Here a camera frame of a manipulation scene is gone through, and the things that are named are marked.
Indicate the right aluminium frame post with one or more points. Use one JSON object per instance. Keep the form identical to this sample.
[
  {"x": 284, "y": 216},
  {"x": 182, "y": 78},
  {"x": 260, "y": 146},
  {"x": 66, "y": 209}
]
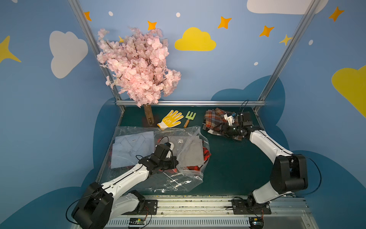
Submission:
[{"x": 299, "y": 32}]

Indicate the green garden hand fork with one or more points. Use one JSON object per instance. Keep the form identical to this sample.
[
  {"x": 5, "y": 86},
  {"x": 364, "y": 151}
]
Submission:
[{"x": 189, "y": 116}]

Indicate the left aluminium frame post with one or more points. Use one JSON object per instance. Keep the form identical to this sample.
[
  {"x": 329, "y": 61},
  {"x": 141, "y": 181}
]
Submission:
[{"x": 83, "y": 22}]

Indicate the red black checkered cloth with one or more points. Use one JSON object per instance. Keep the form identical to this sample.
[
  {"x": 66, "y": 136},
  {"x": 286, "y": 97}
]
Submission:
[{"x": 206, "y": 154}]

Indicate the clear plastic vacuum bag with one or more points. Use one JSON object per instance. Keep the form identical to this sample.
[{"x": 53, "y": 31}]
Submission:
[{"x": 178, "y": 180}]

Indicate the grey button shirt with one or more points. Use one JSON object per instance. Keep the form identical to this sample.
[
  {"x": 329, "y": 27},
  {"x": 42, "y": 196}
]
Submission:
[{"x": 187, "y": 149}]

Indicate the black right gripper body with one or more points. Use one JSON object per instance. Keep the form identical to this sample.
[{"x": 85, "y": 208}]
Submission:
[{"x": 224, "y": 129}]

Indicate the pink artificial blossom tree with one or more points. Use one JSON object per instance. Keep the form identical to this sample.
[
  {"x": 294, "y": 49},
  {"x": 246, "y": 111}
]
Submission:
[{"x": 139, "y": 67}]

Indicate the red plaid shirt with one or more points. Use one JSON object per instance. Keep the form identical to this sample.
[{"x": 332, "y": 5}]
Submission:
[{"x": 213, "y": 119}]

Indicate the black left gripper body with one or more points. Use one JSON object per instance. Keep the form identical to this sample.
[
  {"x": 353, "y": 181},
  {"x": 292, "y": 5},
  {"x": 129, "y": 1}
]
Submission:
[{"x": 170, "y": 161}]

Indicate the yellow work glove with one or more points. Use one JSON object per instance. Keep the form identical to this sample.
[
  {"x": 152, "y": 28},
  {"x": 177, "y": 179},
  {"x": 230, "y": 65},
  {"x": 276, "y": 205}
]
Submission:
[{"x": 172, "y": 119}]

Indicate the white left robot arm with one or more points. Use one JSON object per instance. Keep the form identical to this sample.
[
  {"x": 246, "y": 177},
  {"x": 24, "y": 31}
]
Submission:
[{"x": 103, "y": 202}]

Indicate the aluminium mounting rail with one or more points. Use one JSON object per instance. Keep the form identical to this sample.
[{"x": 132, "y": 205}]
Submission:
[{"x": 215, "y": 212}]

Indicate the light blue shirt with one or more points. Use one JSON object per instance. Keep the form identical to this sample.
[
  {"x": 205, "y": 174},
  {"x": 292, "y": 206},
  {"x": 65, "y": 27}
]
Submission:
[{"x": 127, "y": 147}]

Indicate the left green circuit board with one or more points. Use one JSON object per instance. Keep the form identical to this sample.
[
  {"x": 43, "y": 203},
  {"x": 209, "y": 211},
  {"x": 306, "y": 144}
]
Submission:
[{"x": 138, "y": 222}]

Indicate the aluminium frame back bar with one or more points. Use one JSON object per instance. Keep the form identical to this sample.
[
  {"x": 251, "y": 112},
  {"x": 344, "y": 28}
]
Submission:
[{"x": 210, "y": 103}]

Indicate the green circuit board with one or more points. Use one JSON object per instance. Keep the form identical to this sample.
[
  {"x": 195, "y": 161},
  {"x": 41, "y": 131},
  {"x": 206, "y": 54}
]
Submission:
[
  {"x": 256, "y": 223},
  {"x": 138, "y": 222}
]

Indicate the aluminium frame post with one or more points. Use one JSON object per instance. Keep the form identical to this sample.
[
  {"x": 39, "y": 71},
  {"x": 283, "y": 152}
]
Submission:
[
  {"x": 299, "y": 32},
  {"x": 83, "y": 22}
]

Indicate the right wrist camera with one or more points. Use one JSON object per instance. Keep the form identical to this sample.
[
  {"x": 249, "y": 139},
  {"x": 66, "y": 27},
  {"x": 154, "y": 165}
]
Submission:
[{"x": 231, "y": 119}]

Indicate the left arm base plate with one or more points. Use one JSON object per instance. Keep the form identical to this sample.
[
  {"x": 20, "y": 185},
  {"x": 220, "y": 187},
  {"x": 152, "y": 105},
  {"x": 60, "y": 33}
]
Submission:
[{"x": 147, "y": 206}]

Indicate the right green circuit board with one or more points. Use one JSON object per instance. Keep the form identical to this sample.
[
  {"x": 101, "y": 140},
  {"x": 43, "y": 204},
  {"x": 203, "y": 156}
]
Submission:
[{"x": 256, "y": 223}]

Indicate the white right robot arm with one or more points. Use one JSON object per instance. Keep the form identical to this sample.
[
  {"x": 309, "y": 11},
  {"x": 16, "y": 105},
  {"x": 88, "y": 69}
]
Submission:
[{"x": 289, "y": 171}]

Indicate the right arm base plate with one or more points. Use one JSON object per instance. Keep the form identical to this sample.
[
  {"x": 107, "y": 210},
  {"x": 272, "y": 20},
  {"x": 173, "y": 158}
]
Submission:
[{"x": 249, "y": 207}]

